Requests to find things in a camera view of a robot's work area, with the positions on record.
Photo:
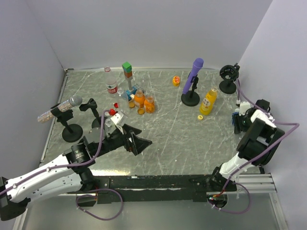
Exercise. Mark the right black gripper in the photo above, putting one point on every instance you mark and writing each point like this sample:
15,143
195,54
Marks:
238,118

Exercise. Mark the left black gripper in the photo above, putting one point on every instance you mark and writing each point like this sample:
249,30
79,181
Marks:
139,143

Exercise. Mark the clear plastic bottle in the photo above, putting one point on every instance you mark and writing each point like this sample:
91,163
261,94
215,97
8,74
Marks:
108,127

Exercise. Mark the yellow juice bottle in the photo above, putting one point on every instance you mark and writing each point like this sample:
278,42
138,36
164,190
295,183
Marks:
208,101

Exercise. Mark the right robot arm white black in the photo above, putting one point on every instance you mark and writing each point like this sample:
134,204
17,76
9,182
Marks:
260,134

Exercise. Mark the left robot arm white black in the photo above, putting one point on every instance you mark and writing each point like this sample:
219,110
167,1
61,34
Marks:
69,172

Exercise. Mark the blue label water bottle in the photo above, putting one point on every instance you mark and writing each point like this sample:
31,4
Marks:
235,116

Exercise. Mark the short orange bottle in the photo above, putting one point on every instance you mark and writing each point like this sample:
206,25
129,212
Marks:
149,104

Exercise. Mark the tall orange bottle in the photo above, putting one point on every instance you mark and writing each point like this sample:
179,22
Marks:
139,99

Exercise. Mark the small clear bottle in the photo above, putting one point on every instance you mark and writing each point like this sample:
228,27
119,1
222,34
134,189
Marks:
122,94

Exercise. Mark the red label water bottle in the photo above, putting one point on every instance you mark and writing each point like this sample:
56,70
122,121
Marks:
111,82

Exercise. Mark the orange cap front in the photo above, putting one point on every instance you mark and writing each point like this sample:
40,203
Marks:
140,111

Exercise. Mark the orange cap near bottles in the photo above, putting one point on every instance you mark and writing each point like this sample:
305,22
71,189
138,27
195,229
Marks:
131,105

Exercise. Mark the empty black microphone stand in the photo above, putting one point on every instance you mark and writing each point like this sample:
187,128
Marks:
92,105

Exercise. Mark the black microphone stand centre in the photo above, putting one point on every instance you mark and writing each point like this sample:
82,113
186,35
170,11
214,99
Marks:
191,98

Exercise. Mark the black stand holding microphone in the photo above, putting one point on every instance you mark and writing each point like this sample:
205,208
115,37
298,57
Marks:
71,133

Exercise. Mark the purple microphone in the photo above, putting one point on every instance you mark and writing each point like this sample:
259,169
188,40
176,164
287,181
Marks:
196,67

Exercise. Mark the yellow orange toy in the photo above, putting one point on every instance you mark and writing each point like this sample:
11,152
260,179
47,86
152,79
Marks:
176,81

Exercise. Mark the colourful block tower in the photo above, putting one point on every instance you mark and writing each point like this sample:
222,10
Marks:
132,86

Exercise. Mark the silver glitter microphone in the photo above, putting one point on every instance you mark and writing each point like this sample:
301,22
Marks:
75,100

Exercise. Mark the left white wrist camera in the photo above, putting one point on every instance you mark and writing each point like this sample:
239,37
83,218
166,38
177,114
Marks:
119,119

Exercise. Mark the black ring stand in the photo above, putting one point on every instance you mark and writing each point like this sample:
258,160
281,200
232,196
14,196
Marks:
229,74

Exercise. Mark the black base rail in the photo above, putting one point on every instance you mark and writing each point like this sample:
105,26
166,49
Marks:
145,188

